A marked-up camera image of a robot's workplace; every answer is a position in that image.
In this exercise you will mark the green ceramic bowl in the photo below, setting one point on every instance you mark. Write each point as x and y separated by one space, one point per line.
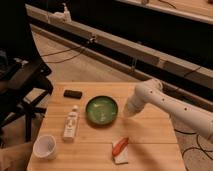
101 110

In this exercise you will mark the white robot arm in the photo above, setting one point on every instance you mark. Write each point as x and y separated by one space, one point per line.
151 91

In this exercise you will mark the black rectangular block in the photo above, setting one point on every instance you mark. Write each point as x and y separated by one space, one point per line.
72 94

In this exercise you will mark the white lotion bottle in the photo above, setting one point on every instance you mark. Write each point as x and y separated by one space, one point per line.
71 124

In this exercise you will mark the white spray bottle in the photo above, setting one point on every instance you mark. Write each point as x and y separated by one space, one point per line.
64 16

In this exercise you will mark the black office chair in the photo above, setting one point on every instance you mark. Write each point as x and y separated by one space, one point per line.
23 84

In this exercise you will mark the long wooden bench rail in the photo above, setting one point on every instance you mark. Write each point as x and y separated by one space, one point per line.
172 64

